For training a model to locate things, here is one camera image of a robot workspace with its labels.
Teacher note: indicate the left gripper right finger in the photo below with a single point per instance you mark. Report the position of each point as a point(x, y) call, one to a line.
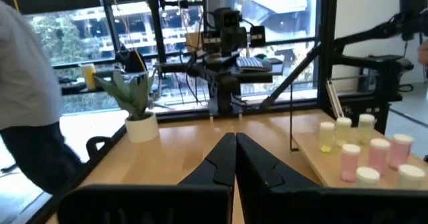
point(254, 177)

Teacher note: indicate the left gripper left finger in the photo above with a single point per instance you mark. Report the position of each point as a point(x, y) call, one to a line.
point(217, 170)

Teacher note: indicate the yellowish medicine bottle white cap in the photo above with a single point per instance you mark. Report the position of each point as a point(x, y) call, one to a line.
point(326, 137)

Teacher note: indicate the pink medicine bottle white cap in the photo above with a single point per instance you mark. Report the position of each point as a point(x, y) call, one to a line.
point(350, 164)
point(401, 150)
point(378, 156)

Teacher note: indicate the pale green medicine bottle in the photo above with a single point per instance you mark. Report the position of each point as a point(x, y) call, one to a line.
point(343, 131)

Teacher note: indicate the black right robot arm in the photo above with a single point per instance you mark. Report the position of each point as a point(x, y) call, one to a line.
point(227, 47)

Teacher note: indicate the black metal shelf leg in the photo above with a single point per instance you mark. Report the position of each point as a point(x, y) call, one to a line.
point(291, 117)

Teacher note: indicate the black diagonal rig brace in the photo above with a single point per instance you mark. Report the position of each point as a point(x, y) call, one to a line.
point(291, 77)

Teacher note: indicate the dark laptop with keyboard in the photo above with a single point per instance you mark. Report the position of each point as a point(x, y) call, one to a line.
point(252, 63)

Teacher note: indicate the white thin rods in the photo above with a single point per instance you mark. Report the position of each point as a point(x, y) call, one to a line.
point(335, 98)

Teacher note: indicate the green spiky plant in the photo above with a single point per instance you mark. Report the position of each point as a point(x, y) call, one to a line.
point(132, 93)

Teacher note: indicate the tan background box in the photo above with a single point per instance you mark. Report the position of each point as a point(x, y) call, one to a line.
point(193, 41)

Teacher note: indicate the black background bag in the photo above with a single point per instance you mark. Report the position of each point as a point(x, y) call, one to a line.
point(132, 61)

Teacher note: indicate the yellow background cup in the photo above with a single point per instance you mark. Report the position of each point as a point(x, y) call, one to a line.
point(89, 76)

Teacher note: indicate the dark background desk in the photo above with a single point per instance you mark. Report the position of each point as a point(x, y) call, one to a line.
point(80, 87)

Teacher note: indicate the black background robot rig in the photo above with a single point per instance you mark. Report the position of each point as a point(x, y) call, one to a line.
point(384, 67)

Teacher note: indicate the person's hand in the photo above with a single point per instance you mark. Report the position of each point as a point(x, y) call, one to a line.
point(423, 51)

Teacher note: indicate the person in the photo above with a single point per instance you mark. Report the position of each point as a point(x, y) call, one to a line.
point(23, 83)

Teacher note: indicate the black window frame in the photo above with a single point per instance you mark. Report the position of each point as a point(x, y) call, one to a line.
point(157, 26)

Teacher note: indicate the black vertical rig post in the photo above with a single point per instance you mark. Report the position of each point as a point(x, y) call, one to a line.
point(329, 33)

